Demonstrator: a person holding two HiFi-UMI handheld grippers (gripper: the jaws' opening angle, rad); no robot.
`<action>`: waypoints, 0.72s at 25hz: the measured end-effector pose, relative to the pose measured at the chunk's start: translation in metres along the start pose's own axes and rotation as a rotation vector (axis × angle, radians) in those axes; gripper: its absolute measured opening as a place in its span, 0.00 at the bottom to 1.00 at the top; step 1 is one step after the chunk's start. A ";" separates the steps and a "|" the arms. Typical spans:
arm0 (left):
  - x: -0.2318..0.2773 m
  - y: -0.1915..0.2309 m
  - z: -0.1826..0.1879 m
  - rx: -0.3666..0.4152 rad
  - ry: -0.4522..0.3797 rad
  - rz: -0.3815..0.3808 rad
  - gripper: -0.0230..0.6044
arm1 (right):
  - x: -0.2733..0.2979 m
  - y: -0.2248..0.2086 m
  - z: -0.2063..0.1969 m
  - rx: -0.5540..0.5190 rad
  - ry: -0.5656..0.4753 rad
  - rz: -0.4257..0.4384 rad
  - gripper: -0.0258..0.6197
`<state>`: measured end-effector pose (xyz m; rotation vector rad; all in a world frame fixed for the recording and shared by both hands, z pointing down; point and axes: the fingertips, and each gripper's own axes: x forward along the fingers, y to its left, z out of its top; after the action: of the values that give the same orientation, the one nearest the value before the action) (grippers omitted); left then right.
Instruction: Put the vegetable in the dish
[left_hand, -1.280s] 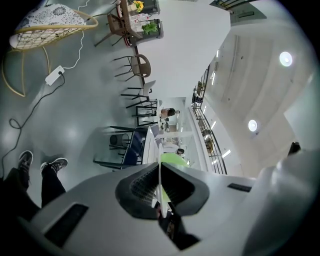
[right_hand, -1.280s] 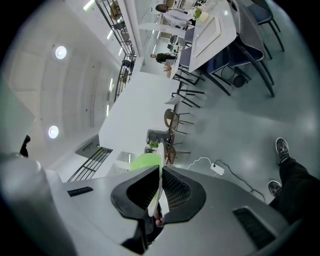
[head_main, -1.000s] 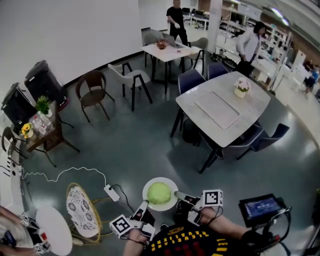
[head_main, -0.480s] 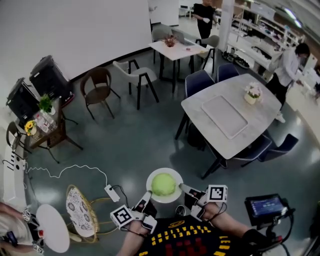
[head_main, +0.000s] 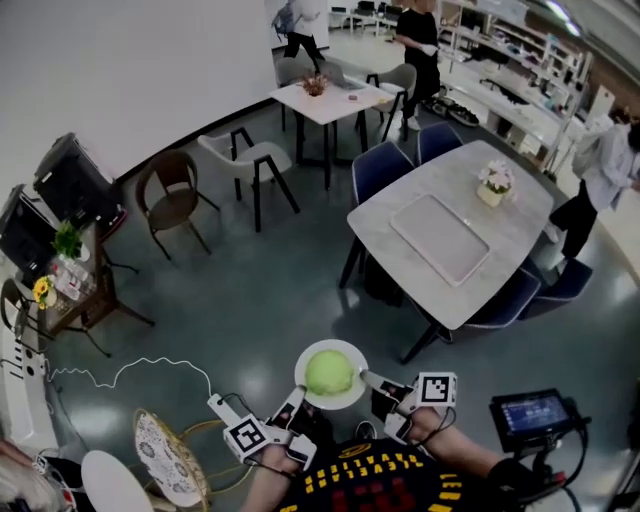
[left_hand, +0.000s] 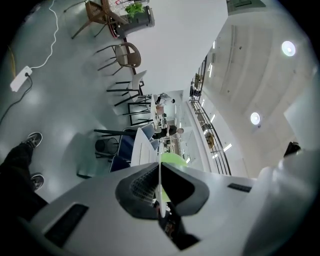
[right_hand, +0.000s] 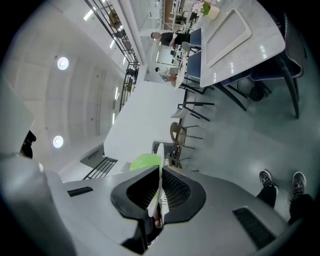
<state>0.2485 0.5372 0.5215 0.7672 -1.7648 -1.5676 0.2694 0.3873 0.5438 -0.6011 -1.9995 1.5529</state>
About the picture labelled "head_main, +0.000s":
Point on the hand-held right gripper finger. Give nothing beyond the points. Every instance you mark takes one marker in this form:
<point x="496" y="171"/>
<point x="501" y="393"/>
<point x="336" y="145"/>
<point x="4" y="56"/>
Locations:
<point x="382" y="385"/>

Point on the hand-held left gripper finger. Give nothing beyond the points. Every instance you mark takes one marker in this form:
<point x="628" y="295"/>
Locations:
<point x="291" y="407"/>

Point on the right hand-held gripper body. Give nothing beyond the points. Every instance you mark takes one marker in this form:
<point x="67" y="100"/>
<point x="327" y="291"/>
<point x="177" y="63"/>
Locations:
<point x="439" y="389"/>

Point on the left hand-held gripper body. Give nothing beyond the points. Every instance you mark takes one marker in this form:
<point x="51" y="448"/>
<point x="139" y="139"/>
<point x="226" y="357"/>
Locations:
<point x="245" y="437"/>

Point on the white round plate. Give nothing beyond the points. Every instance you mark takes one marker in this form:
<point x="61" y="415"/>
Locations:
<point x="332" y="404"/>

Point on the green cabbage head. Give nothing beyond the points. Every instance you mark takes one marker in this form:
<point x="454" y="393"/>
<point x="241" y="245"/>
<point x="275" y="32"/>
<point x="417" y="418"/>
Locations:
<point x="330" y="372"/>

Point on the grey rectangular tray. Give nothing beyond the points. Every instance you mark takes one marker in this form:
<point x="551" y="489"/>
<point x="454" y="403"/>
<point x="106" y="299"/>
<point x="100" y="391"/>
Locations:
<point x="440" y="240"/>

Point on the person's left forearm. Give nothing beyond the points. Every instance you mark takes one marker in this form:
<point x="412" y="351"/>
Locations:
<point x="270" y="480"/>

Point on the person's right forearm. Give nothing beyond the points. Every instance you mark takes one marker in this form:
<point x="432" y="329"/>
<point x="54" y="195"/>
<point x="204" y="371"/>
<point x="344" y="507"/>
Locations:
<point x="460" y="445"/>

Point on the white power strip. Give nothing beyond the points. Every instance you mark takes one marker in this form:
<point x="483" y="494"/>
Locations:
<point x="225" y="410"/>

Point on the person's right shoe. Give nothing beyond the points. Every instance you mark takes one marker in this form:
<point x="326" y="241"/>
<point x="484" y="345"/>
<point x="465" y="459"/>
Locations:
<point x="366" y="431"/>

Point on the person's dark printed jersey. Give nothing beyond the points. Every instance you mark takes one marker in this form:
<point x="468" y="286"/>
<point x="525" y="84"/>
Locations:
<point x="380" y="480"/>

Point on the black monitor screen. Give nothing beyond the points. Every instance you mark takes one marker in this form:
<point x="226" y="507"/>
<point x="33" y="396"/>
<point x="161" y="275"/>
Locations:
<point x="535" y="415"/>

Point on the dark blue upholstered chair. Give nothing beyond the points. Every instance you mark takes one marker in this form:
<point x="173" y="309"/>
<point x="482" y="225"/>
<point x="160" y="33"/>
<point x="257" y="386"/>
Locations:
<point x="505" y="305"/>
<point x="560" y="290"/>
<point x="380" y="170"/>
<point x="437" y="142"/>

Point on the person's black right sleeve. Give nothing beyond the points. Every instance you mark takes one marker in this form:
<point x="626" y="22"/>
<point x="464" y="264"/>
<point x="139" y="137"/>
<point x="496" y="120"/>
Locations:
<point x="515" y="485"/>

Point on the white round side table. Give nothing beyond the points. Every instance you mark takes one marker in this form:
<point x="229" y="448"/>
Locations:
<point x="112" y="485"/>

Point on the wooden side table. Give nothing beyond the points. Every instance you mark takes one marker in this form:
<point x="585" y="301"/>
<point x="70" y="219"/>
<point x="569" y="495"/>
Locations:
<point x="102" y="295"/>

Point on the pink flowers in white pot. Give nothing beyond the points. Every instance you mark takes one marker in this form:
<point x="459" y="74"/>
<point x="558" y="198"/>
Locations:
<point x="495" y="182"/>

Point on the grey marble table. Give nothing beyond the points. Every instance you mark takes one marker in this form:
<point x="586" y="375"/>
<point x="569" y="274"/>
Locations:
<point x="430" y="170"/>

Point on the brown round-back chair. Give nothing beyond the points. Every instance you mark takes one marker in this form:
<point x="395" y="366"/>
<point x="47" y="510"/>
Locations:
<point x="170" y="210"/>

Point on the yellow sunflower bouquet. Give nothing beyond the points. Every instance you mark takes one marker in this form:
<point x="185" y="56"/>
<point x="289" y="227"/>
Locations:
<point x="44" y="290"/>

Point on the cream chair black legs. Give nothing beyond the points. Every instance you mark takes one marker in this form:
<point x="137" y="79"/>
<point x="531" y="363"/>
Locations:
<point x="250" y="155"/>

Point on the green potted plant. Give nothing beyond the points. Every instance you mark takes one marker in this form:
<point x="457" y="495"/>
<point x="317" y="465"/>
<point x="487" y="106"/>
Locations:
<point x="67" y="240"/>

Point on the black oval basket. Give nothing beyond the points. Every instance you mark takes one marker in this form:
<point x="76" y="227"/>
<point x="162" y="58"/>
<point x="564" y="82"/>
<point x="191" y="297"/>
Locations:
<point x="462" y="116"/>
<point x="436" y="106"/>

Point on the yellow paper note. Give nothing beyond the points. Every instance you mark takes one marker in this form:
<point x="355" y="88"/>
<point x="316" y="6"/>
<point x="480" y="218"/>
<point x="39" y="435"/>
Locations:
<point x="384" y="105"/>

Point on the white square table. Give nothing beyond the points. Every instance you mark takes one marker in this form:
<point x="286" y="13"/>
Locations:
<point x="325" y="105"/>

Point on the grey chair black legs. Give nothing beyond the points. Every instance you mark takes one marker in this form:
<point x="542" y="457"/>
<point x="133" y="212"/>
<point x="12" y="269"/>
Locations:
<point x="292" y="70"/>
<point x="400" y="80"/>

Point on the dried red flower arrangement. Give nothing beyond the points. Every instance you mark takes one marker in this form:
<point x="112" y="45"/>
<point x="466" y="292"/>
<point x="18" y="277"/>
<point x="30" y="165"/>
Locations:
<point x="315" y="85"/>

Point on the black printer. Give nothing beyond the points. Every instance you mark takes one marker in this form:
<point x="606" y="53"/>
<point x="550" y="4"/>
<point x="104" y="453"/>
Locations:
<point x="75" y="180"/>

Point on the grey laptop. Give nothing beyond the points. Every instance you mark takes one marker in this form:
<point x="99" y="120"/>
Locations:
<point x="342" y="75"/>

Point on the white shelving unit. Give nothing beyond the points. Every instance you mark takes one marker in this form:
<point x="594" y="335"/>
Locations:
<point x="520" y="65"/>

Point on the blue grey backpack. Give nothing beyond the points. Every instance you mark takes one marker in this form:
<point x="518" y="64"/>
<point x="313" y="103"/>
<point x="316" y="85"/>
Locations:
<point x="282" y="20"/>

